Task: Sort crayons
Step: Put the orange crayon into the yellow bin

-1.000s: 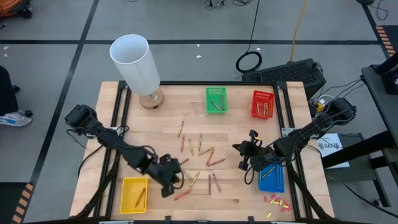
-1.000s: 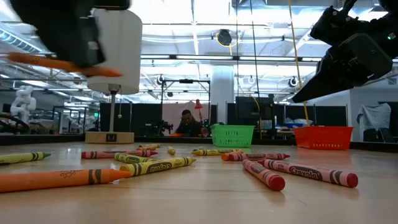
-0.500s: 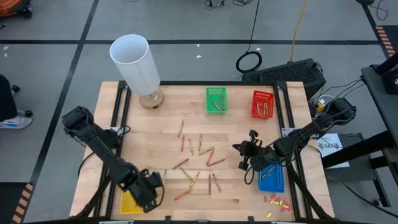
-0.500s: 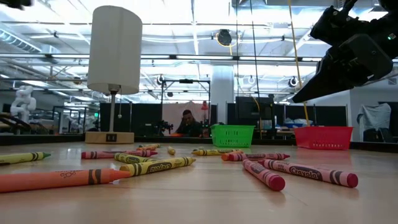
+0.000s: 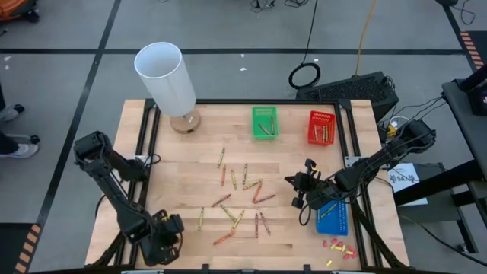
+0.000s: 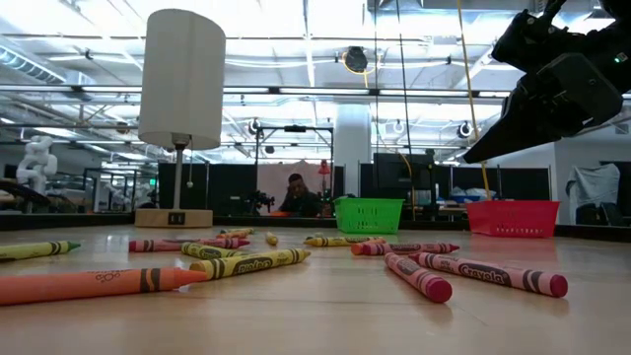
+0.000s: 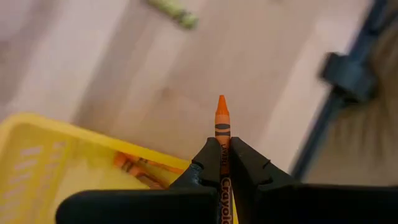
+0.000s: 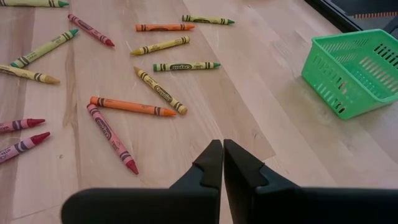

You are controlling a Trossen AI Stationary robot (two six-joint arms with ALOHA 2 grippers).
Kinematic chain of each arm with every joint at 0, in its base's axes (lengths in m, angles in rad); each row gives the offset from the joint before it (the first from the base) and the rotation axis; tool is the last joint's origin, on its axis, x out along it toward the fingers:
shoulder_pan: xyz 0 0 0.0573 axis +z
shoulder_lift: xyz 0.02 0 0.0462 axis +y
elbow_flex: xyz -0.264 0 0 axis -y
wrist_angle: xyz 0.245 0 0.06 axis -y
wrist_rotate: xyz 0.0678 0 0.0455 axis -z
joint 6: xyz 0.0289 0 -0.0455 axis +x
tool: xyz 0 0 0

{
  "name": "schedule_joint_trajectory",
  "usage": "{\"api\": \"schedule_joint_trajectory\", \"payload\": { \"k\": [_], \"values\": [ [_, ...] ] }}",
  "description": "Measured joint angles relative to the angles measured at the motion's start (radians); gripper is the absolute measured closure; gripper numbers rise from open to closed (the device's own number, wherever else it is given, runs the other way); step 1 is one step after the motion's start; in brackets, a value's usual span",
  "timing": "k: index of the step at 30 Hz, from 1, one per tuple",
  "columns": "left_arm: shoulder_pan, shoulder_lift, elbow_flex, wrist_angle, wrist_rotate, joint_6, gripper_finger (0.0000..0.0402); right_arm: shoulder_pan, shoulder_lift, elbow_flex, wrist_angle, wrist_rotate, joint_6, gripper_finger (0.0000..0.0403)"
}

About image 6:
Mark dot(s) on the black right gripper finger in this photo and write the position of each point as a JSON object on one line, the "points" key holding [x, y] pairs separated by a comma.
{"points": [[517, 128]]}

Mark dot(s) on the orange crayon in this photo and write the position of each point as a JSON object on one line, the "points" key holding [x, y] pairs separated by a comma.
{"points": [[229, 235], [74, 286], [359, 248]]}

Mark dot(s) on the green crayon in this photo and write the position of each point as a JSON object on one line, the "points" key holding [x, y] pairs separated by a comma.
{"points": [[315, 235], [241, 230], [29, 251], [207, 252]]}

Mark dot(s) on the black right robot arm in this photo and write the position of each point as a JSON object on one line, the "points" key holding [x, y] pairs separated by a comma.
{"points": [[611, 24]]}

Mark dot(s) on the black partition panel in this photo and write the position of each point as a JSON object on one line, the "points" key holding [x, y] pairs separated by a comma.
{"points": [[227, 187], [522, 182]]}

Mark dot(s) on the blue bin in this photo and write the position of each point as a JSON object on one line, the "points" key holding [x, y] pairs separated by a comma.
{"points": [[466, 198]]}

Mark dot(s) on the red plastic basket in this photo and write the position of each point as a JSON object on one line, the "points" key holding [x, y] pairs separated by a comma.
{"points": [[512, 219]]}

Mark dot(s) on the white draped cloth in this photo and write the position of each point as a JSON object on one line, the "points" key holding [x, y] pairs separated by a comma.
{"points": [[591, 185]]}

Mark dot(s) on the black monitor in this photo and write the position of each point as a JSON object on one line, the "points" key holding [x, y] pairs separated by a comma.
{"points": [[394, 172]]}

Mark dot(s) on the green plastic basket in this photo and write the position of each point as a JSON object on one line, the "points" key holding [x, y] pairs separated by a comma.
{"points": [[367, 217]]}

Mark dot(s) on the yellow crayon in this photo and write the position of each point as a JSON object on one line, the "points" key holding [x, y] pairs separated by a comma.
{"points": [[271, 239], [246, 264], [340, 241]]}

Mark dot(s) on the seated person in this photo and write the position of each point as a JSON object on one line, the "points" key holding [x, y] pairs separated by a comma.
{"points": [[301, 202]]}

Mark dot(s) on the beige curtain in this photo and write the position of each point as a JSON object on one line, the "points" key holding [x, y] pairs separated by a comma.
{"points": [[271, 172]]}

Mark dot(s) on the white lamp with wooden base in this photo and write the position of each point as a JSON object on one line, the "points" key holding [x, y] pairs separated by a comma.
{"points": [[180, 79]]}

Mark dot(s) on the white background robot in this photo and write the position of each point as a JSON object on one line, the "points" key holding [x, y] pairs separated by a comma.
{"points": [[38, 158]]}

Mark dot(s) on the black frame stand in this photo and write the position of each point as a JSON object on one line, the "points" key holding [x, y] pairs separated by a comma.
{"points": [[295, 128]]}

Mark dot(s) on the black table frame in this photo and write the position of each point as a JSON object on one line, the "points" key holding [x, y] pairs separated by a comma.
{"points": [[271, 220]]}

